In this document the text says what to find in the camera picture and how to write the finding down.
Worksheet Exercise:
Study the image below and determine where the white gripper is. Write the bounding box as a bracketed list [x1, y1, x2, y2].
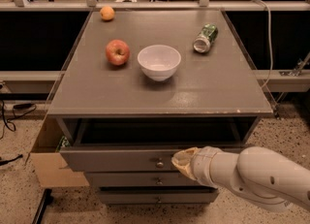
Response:
[171, 146, 221, 188]

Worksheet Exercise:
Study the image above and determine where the grey top drawer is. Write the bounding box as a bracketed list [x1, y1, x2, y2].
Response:
[60, 117, 256, 173]

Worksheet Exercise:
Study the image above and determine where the grey drawer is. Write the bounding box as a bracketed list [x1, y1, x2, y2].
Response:
[60, 117, 256, 173]
[98, 186, 219, 205]
[84, 172, 199, 187]

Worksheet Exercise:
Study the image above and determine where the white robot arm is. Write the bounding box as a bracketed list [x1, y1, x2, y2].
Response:
[171, 146, 310, 212]

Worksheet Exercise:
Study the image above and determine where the metal drawer knob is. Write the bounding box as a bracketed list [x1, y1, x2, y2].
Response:
[155, 158, 165, 169]

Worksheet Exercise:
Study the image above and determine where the grey bottom drawer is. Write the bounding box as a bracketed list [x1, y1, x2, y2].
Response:
[98, 186, 219, 205]

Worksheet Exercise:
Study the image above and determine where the grey wooden drawer cabinet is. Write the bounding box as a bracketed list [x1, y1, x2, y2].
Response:
[46, 9, 274, 207]

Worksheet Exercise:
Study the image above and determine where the grey middle drawer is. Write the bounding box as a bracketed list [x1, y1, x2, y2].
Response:
[84, 172, 199, 187]

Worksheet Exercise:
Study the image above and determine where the white bowl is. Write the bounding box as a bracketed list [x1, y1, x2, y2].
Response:
[138, 45, 181, 81]

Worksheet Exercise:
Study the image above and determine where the green soda can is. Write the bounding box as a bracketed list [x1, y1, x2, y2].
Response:
[193, 23, 218, 53]

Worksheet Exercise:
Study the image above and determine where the green chip bag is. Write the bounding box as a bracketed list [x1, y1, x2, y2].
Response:
[55, 136, 71, 152]

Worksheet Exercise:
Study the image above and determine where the red apple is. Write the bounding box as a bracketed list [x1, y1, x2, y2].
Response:
[106, 40, 130, 66]

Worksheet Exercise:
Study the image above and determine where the cardboard box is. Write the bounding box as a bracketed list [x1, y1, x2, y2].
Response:
[30, 117, 89, 188]

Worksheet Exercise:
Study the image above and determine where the orange fruit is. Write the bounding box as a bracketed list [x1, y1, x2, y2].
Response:
[100, 6, 115, 21]

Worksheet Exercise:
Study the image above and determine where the metal clamp bracket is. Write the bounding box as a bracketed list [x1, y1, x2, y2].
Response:
[279, 51, 310, 77]

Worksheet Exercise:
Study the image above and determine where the black floor cable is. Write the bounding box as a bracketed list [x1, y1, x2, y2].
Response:
[0, 98, 38, 141]

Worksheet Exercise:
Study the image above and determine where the white cable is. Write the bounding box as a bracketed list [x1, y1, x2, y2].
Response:
[251, 0, 274, 90]

